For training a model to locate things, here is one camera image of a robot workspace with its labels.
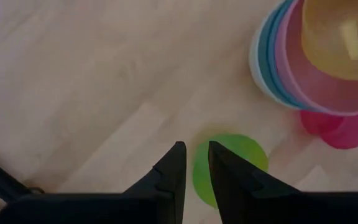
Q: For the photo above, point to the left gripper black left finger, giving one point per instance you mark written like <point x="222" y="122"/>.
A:
<point x="172" y="174"/>

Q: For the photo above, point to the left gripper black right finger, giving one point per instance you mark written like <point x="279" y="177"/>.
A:
<point x="228" y="177"/>

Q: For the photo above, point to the blue plastic bowl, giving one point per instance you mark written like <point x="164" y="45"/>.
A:
<point x="271" y="62"/>

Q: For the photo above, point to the teal plastic bowl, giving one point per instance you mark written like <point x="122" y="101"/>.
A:
<point x="263" y="59"/>

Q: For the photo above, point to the pink plastic bowl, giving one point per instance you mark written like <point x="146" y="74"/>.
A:
<point x="322" y="90"/>

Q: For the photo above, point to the yellow plastic bowl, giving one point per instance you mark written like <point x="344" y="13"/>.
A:
<point x="337" y="31"/>

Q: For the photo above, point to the green plastic cup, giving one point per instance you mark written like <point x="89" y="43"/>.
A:
<point x="244" y="149"/>

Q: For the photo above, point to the white plastic bowl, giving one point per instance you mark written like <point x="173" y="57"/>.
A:
<point x="255" y="71"/>

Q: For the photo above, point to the magenta plastic cup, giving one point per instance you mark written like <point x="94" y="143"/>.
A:
<point x="353" y="133"/>

